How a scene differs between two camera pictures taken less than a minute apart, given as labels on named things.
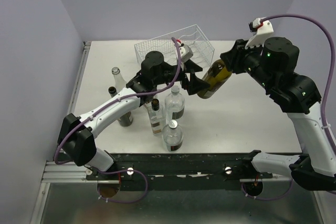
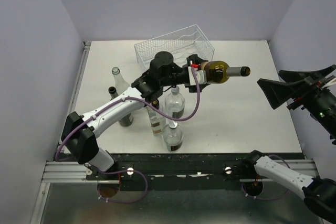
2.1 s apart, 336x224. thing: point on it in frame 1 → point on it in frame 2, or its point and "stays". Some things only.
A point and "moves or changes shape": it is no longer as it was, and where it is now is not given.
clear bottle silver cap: (172, 135) stays
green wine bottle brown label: (217, 76) moves or changes shape
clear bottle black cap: (157, 117) stays
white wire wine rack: (203, 52) stays
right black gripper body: (242, 59) → (320, 102)
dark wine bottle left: (126, 120) stays
